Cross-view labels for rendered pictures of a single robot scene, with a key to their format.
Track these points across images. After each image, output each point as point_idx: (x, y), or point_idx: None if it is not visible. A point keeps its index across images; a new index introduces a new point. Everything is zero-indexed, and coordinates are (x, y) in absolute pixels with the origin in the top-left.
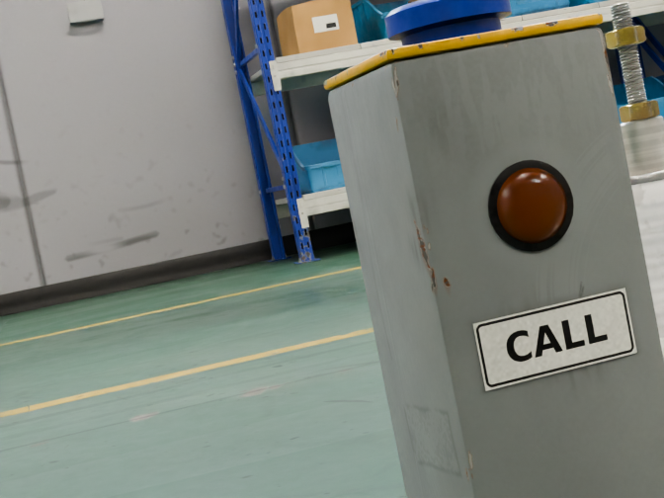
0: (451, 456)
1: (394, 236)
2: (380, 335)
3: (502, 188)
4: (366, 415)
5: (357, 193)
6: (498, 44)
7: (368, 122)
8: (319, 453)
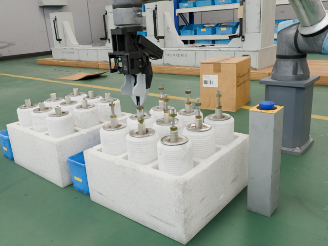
0: (280, 148)
1: (279, 127)
2: (274, 143)
3: None
4: None
5: (276, 125)
6: None
7: (279, 115)
8: None
